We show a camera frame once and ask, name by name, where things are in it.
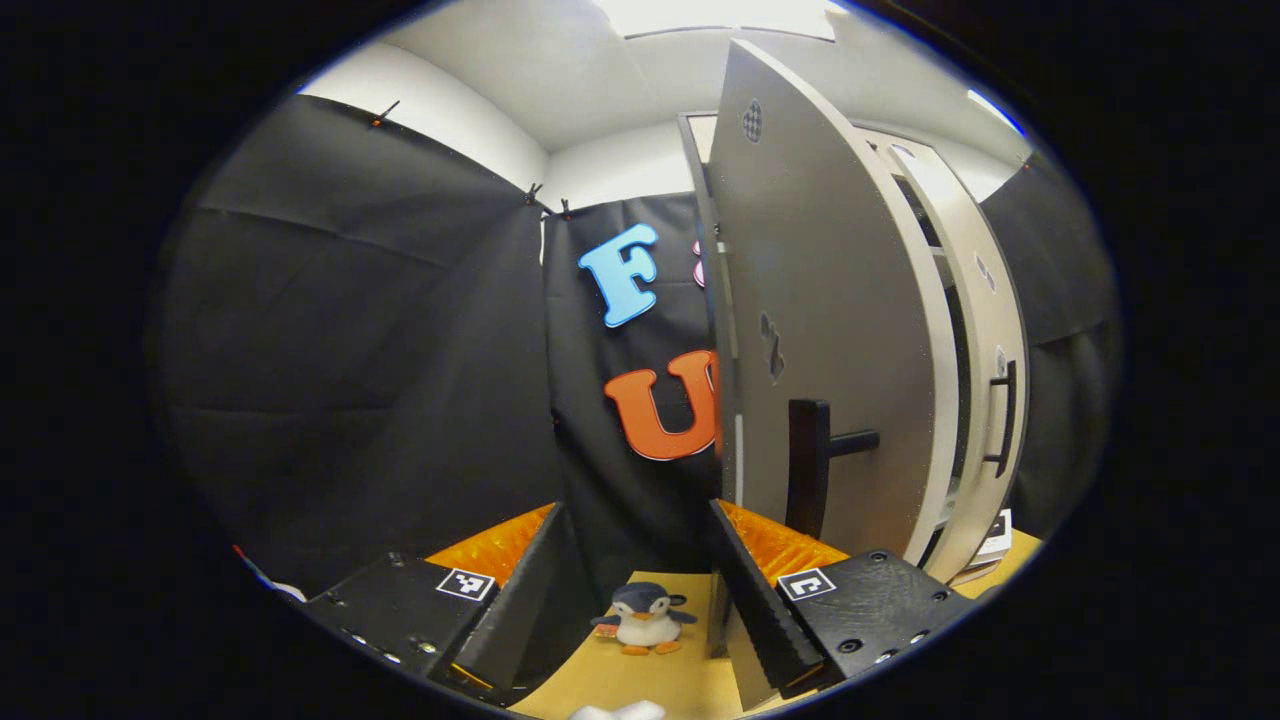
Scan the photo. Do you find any penguin plush toy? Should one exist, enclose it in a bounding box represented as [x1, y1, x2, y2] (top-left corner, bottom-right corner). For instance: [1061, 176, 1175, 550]
[590, 582, 699, 657]

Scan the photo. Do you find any stack of white papers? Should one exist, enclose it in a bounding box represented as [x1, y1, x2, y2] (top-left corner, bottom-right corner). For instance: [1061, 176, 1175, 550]
[950, 508, 1014, 587]

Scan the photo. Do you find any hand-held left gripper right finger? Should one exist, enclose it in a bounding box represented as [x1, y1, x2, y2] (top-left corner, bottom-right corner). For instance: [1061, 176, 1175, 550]
[706, 498, 967, 701]

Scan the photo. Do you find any ceiling light panel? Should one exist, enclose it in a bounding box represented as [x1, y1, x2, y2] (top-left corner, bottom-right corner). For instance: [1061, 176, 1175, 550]
[590, 0, 837, 41]
[965, 88, 1027, 137]

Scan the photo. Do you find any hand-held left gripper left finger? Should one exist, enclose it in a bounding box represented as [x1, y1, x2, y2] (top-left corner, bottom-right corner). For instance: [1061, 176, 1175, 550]
[303, 502, 571, 707]

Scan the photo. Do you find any white cabinet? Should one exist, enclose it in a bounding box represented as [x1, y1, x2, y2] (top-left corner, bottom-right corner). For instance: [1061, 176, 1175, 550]
[678, 108, 1031, 591]

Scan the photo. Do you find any black backdrop cloth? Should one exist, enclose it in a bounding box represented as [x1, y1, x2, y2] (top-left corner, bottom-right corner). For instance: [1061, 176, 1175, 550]
[150, 95, 1121, 603]

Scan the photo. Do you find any white cabinet door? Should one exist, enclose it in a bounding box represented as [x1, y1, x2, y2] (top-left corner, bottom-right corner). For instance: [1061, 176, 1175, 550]
[870, 130, 1029, 586]
[690, 38, 963, 713]

